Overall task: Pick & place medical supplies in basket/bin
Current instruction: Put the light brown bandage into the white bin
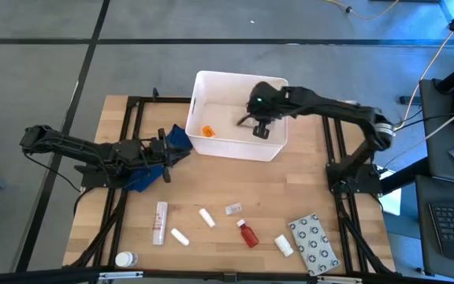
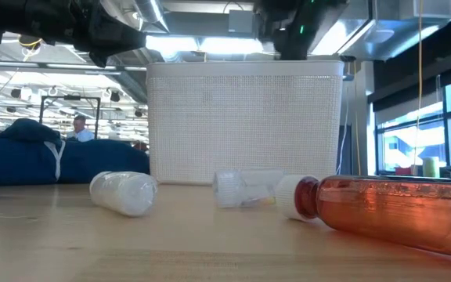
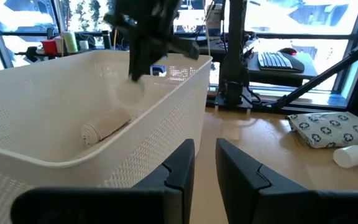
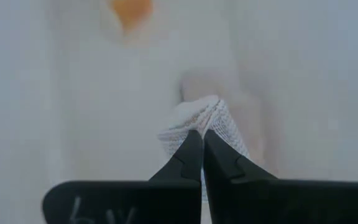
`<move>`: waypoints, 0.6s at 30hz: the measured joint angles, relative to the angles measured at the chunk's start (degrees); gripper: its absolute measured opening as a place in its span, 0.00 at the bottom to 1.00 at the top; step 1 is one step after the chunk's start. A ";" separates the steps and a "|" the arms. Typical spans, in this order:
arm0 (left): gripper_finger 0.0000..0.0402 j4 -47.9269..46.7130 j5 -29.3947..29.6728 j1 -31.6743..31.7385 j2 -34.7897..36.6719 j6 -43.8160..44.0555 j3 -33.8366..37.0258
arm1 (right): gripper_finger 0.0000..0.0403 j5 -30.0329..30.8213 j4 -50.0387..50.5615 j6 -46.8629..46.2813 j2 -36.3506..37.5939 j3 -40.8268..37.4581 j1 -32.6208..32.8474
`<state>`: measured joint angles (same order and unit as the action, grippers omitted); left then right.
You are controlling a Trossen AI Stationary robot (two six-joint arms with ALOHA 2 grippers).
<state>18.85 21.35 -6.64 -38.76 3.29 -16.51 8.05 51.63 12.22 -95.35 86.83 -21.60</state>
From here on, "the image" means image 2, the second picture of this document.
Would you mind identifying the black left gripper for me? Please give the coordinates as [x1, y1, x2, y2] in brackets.
[13, 0, 147, 68]

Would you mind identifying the red bottle white cap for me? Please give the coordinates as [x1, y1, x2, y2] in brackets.
[275, 174, 451, 261]

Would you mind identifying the white plastic basket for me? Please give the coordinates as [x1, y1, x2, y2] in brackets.
[146, 60, 345, 186]

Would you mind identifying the black metal rack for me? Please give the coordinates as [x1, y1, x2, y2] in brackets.
[38, 95, 102, 140]

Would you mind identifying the person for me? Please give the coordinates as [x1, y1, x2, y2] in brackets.
[66, 114, 96, 143]

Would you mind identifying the clear vial white cap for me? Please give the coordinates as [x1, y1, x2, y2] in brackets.
[212, 168, 286, 209]

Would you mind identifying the blue folded cloth bundle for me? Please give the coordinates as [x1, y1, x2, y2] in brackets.
[0, 117, 151, 187]

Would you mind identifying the green cup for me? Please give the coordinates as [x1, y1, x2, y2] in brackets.
[422, 156, 441, 179]

